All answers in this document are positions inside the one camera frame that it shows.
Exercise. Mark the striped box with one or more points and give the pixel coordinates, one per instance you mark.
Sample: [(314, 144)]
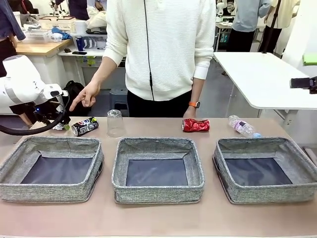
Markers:
[(94, 42)]

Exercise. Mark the orange wrist watch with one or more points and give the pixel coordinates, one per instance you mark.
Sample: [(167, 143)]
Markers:
[(194, 104)]

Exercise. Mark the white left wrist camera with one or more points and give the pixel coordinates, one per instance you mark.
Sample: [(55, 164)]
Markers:
[(55, 93)]

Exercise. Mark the wooden top counter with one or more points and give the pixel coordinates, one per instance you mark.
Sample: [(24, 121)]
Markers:
[(37, 49)]

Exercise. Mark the beige storage crate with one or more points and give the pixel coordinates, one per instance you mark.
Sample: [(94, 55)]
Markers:
[(57, 24)]

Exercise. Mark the white desk with shelf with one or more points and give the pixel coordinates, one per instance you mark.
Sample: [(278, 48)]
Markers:
[(81, 72)]

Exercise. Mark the person's right hand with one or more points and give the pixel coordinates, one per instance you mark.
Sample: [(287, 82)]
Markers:
[(89, 93)]

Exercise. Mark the crushed black drink can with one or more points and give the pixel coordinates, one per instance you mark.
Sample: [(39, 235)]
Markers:
[(85, 126)]

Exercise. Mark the person's left forearm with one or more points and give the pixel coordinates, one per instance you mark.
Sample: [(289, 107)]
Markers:
[(197, 89)]

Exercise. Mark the black smartphone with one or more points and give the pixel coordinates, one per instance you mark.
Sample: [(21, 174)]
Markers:
[(79, 52)]

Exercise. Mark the person's right forearm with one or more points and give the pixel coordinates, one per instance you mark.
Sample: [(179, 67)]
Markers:
[(105, 69)]

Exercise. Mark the clear plastic cup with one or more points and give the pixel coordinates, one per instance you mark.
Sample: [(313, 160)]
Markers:
[(115, 124)]

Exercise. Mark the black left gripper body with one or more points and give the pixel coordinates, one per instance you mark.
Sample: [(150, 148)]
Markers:
[(47, 112)]

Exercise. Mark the clear plastic water bottle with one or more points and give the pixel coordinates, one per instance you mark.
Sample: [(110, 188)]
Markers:
[(244, 127)]

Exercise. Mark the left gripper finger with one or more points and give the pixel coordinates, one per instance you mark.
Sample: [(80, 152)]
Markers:
[(67, 126), (47, 121)]

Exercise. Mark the black backpack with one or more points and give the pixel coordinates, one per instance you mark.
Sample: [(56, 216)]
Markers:
[(74, 86)]

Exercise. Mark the bystander blue shirt black trousers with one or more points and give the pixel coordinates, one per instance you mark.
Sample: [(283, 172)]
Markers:
[(247, 15)]

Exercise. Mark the white paper roll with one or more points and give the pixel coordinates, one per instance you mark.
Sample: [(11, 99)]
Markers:
[(80, 26)]

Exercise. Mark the grey fabric basket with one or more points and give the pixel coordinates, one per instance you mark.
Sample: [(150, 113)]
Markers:
[(267, 194), (49, 192), (158, 193)]

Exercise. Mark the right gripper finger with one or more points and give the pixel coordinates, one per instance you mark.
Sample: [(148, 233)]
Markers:
[(310, 60), (302, 83)]

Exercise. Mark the white plastic crate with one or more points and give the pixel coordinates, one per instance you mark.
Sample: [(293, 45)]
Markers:
[(37, 36)]

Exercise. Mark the bystander in dark blue jacket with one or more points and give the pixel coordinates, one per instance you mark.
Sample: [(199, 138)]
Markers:
[(7, 19)]

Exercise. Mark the white table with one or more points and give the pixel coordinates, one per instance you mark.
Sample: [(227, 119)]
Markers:
[(260, 79)]

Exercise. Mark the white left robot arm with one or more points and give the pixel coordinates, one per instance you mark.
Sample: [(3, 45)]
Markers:
[(19, 84)]

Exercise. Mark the bystander in cream top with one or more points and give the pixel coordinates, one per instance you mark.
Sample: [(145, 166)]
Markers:
[(287, 12)]

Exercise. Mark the blue cloth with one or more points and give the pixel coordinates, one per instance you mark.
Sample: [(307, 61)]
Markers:
[(62, 33)]

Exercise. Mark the person's left hand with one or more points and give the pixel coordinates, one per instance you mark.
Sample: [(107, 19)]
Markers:
[(190, 113)]

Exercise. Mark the person in white sweater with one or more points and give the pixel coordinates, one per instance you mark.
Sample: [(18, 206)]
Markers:
[(173, 49)]

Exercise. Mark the crushed red drink can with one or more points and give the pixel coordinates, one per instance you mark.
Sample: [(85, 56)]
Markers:
[(195, 125)]

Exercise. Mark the white fabric bag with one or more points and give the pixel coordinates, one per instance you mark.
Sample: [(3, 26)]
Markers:
[(97, 21)]

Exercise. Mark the white table leg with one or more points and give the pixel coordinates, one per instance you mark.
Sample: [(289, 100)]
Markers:
[(289, 121)]

